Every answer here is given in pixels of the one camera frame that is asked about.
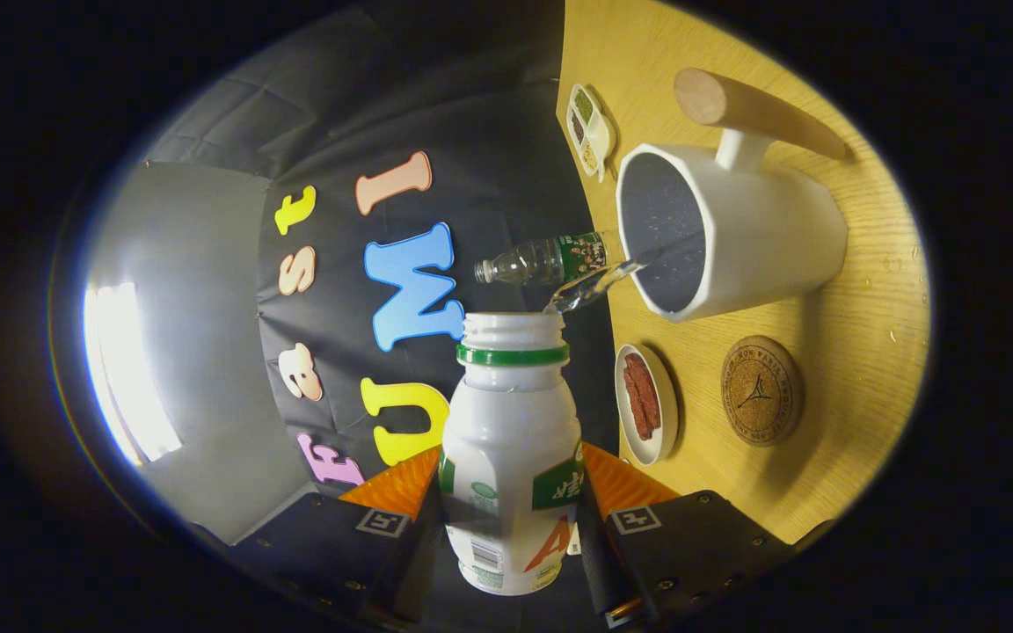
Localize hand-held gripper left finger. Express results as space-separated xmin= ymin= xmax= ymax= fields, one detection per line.
xmin=230 ymin=444 xmax=446 ymax=629

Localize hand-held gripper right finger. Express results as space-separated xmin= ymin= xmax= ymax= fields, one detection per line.
xmin=577 ymin=441 xmax=834 ymax=629

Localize round cork coaster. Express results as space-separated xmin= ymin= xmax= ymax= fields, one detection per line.
xmin=721 ymin=335 xmax=805 ymax=447

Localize white juice bottle green label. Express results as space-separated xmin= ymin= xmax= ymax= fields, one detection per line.
xmin=439 ymin=312 xmax=584 ymax=597

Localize white cup with wooden handle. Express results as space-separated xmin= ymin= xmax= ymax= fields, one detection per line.
xmin=616 ymin=68 xmax=850 ymax=324

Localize clear plastic water bottle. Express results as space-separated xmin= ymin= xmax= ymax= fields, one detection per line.
xmin=474 ymin=230 xmax=626 ymax=287

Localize round beige plate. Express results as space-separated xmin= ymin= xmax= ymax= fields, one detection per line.
xmin=615 ymin=343 xmax=680 ymax=467

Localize red meat strips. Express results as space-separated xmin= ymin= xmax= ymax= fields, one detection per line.
xmin=623 ymin=353 xmax=662 ymax=441

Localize wooden table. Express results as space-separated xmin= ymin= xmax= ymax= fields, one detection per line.
xmin=557 ymin=0 xmax=931 ymax=546

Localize ceiling light panel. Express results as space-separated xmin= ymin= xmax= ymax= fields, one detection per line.
xmin=83 ymin=281 xmax=184 ymax=467

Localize black backdrop cloth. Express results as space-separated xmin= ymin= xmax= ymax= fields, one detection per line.
xmin=142 ymin=0 xmax=622 ymax=633

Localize white divided dish of beans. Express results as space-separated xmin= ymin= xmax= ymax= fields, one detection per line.
xmin=565 ymin=84 xmax=617 ymax=183

